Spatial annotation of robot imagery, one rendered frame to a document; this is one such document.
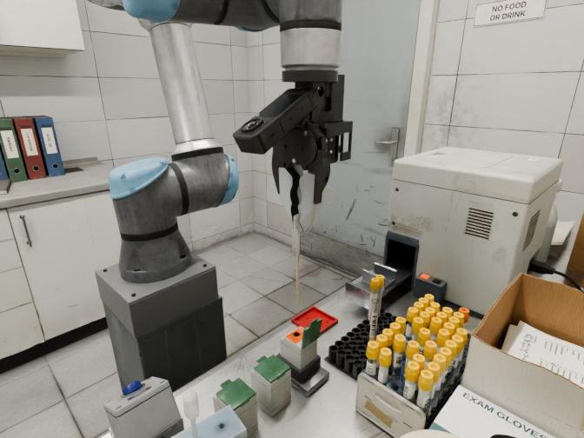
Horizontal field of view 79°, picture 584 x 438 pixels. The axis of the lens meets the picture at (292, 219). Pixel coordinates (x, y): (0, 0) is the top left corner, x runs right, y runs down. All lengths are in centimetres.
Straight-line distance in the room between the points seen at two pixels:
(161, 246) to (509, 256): 68
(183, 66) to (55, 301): 163
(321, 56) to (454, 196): 45
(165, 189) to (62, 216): 134
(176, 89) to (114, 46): 194
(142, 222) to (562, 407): 70
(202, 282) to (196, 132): 32
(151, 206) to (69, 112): 194
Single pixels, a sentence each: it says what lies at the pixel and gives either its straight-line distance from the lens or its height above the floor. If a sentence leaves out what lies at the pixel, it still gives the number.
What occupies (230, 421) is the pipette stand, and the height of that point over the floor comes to 98.
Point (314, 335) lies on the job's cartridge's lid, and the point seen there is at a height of 97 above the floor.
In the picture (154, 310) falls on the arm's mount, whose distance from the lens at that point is 76.
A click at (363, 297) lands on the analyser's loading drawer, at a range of 76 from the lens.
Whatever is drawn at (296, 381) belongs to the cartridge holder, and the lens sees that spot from 61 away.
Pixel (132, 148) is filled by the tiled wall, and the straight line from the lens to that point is 276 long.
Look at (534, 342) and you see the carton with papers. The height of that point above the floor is 94.
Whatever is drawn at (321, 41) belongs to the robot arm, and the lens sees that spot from 45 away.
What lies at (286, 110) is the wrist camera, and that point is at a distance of 43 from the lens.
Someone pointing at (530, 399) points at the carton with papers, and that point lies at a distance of 55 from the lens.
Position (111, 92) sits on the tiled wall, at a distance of 271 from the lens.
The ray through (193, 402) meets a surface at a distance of 40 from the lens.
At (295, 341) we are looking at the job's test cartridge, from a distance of 58.
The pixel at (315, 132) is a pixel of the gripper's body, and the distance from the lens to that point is 44.
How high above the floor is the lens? 132
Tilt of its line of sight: 20 degrees down
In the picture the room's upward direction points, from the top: straight up
